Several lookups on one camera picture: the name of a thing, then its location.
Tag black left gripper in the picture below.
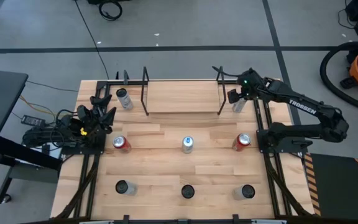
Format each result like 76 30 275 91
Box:
84 95 117 139

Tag white Celsius Arctic can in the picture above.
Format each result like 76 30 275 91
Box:
114 179 138 197
116 88 134 110

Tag blue silver Red Bull can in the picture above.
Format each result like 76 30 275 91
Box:
181 136 195 154
231 98 248 113

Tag red Coca-Cola can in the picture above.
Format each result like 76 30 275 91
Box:
112 135 132 154
231 133 252 152

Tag white orange Celsius can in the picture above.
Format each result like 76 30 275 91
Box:
180 184 196 200
231 184 256 201

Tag black power adapter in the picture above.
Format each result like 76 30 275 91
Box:
20 114 46 128

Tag black mat with hazard stripes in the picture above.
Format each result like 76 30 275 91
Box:
303 152 358 222

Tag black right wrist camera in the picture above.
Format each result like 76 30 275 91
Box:
227 89 241 105

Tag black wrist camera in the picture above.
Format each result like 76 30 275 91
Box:
76 105 90 121
227 89 241 105

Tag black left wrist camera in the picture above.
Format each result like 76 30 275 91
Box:
76 105 90 121

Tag wooden shelf with black frame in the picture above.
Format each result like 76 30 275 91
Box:
140 65 228 116

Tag black aluminium table frame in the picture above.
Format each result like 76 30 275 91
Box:
51 79 315 224

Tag black coiled floor cable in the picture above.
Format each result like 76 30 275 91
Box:
98 1 124 22

